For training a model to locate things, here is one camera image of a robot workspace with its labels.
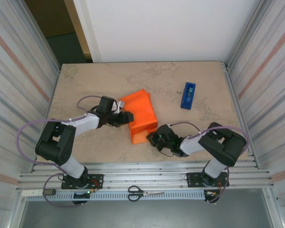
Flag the blue tape dispenser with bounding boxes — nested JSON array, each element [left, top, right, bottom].
[[180, 82, 197, 111]]

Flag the grey slotted cable duct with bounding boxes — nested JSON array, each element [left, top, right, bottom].
[[21, 190, 220, 202]]

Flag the aluminium frame rails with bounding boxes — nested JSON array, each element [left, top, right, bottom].
[[15, 161, 275, 190]]

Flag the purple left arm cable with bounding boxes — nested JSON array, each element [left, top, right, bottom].
[[16, 95, 103, 208]]

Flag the black handled scissors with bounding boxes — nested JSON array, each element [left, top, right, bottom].
[[127, 185, 165, 202]]

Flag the orange cloth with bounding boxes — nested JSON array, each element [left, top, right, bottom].
[[118, 88, 159, 145]]

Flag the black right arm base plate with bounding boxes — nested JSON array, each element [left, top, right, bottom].
[[186, 172, 229, 188]]

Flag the wooden door frame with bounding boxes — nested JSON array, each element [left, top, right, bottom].
[[64, 0, 102, 64]]

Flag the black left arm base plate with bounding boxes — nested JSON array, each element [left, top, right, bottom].
[[61, 173, 104, 190]]

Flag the corrugated translucent side panel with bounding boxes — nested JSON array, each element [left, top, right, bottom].
[[0, 0, 62, 228], [224, 0, 285, 228]]

